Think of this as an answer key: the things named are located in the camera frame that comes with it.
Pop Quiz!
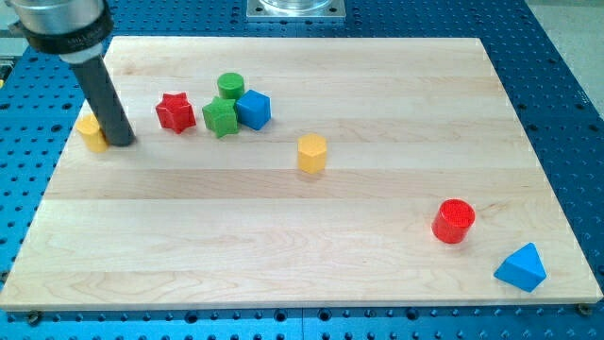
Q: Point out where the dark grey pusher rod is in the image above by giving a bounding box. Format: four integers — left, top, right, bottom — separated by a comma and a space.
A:
71, 56, 135, 146

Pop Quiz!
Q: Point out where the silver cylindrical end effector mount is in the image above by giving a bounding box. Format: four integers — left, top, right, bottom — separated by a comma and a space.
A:
8, 0, 114, 64

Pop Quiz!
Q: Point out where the yellow heart block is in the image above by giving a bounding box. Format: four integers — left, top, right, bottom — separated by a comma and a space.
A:
75, 113, 109, 153

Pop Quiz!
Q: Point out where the red star block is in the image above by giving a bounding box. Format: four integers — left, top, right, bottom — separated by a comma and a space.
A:
156, 93, 196, 134

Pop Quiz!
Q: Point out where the green star block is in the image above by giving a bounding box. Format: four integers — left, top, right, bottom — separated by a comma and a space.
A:
202, 96, 239, 138

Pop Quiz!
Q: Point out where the green cylinder block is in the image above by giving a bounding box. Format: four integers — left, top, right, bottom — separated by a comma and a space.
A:
217, 73, 245, 100

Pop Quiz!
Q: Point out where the blue cube block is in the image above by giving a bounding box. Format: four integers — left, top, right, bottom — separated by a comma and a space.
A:
235, 90, 271, 130

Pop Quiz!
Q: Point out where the light wooden board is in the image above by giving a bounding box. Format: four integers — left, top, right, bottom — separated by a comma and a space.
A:
1, 37, 602, 312

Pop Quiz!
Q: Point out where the yellow hexagon block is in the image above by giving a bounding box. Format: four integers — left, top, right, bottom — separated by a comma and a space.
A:
297, 133, 327, 174

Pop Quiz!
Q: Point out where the red cylinder block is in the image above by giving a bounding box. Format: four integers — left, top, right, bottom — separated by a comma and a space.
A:
431, 198, 476, 244

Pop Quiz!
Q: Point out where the blue triangle block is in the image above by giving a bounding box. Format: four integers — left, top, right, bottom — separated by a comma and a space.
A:
494, 243, 547, 293

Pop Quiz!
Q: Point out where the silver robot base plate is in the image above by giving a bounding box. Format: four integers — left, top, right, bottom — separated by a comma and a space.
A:
246, 0, 346, 21

